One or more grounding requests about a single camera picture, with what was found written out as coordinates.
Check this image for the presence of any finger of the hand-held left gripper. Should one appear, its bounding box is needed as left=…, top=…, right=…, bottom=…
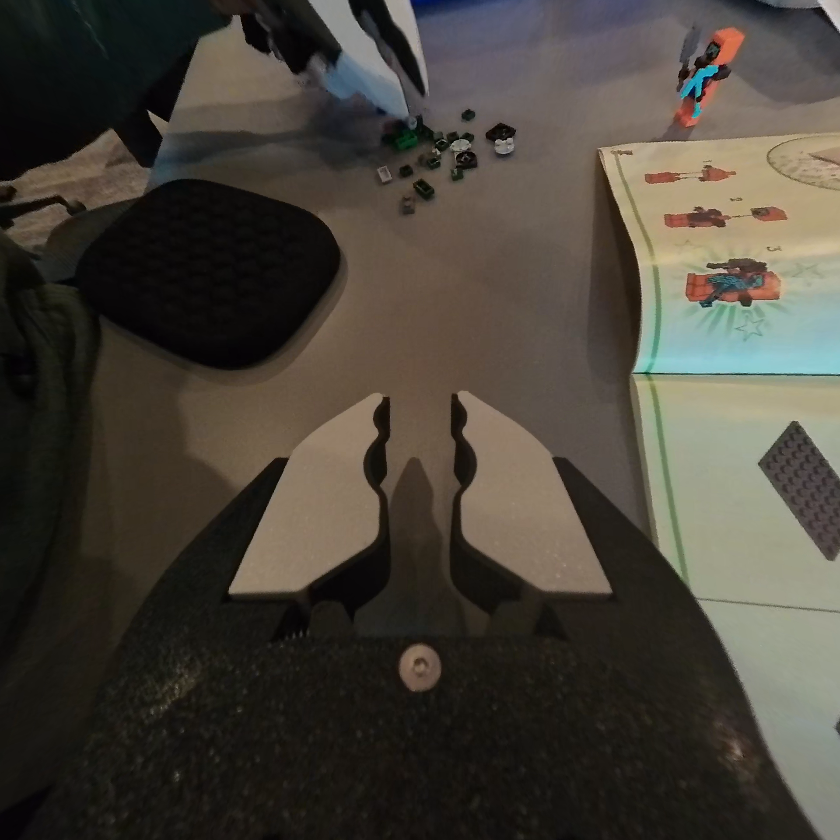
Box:
left=289, top=0, right=414, bottom=122
left=367, top=0, right=431, bottom=99

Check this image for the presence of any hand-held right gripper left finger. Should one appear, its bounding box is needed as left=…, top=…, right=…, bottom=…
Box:
left=227, top=392, right=393, bottom=605

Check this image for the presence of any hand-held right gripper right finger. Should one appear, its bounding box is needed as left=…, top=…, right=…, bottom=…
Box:
left=450, top=391, right=614, bottom=605

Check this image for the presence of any pile of small toy bricks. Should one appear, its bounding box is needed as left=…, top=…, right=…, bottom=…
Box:
left=376, top=108, right=519, bottom=217

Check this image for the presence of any building instruction booklet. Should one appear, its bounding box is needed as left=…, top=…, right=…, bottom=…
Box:
left=597, top=131, right=840, bottom=840

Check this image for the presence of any person's left forearm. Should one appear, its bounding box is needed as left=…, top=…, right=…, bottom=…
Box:
left=0, top=0, right=234, bottom=179

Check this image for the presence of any grey desk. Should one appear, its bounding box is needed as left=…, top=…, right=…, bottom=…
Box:
left=66, top=0, right=840, bottom=840

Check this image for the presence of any black jacket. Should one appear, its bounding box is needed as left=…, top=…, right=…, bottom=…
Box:
left=118, top=52, right=198, bottom=169

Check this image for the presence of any black textured pad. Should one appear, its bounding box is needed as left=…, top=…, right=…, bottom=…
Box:
left=77, top=179, right=343, bottom=373

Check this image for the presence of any person's dark green jacket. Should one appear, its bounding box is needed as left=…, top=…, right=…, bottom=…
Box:
left=0, top=230, right=102, bottom=664

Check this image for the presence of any orange toy brick model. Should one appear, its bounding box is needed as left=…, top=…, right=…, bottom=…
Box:
left=675, top=26, right=749, bottom=127

